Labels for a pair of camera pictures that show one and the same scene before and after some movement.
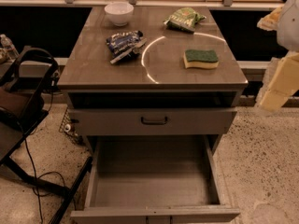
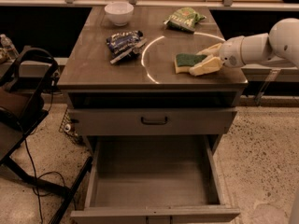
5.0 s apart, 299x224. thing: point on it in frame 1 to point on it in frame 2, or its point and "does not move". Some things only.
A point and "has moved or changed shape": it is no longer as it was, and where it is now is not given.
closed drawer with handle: (153, 121) does not move
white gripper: (289, 27) to (231, 52)
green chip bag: (185, 19) does not move
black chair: (25, 83) does not move
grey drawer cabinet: (155, 89) does not move
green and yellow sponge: (201, 58) has moved or changed shape
